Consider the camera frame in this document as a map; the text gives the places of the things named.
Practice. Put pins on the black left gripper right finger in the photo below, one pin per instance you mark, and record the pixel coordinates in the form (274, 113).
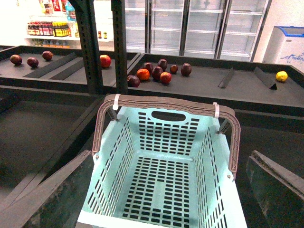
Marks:
(278, 191)

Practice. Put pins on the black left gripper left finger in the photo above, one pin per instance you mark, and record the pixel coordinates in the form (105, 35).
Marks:
(55, 203)

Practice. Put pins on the light teal plastic basket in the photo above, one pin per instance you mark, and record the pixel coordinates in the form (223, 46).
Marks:
(163, 162)

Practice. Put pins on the red apple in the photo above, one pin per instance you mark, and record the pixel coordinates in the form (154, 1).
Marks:
(105, 61)
(165, 78)

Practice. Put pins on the red apple in cluster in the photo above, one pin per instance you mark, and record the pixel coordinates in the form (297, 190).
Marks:
(165, 78)

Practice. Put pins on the black shelf divider far right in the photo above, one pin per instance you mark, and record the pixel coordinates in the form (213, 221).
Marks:
(266, 80)

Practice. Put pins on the yellow lemon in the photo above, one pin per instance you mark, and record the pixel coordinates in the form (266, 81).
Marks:
(281, 76)

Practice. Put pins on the black shelf divider centre right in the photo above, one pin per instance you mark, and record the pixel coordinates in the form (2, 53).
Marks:
(227, 78)

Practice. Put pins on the black shelf divider left long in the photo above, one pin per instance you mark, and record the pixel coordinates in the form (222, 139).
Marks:
(40, 71)

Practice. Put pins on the black shelf divider left short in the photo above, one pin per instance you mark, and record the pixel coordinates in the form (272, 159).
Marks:
(69, 70)

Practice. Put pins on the dark purple fruit front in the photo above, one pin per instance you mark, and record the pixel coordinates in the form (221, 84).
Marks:
(133, 81)

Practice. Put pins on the dark purple fruit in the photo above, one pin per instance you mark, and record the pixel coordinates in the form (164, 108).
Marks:
(163, 64)
(156, 73)
(133, 81)
(186, 69)
(148, 66)

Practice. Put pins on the white blue chest freezer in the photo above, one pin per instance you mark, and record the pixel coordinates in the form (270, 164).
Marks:
(286, 47)

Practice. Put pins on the dark red fruit far left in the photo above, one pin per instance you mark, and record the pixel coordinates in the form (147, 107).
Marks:
(16, 60)

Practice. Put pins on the orange fruit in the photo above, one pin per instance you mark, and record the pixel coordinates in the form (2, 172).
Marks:
(143, 74)

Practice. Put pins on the dark purple fruit right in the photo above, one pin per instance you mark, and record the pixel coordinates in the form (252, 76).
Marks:
(186, 69)

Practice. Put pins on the small dark red fruit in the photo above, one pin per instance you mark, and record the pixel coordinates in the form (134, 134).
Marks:
(173, 69)

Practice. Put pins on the dark purple fruit centre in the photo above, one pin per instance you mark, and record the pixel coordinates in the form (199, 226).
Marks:
(156, 73)

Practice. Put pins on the dark purple fruit back left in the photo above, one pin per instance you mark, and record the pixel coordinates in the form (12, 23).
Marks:
(148, 66)

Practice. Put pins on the glass door refrigerator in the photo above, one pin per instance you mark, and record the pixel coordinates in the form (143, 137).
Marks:
(219, 29)

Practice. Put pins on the white shelf with bottles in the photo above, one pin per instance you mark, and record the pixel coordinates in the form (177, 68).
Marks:
(52, 23)

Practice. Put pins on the black perforated upright post left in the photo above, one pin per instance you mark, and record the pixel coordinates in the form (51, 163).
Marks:
(85, 17)

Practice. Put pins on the black perforated upright post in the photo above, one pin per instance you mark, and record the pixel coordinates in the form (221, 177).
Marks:
(118, 11)
(85, 17)

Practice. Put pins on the black perforated upright post right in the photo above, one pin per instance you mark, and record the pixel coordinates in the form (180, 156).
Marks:
(118, 11)

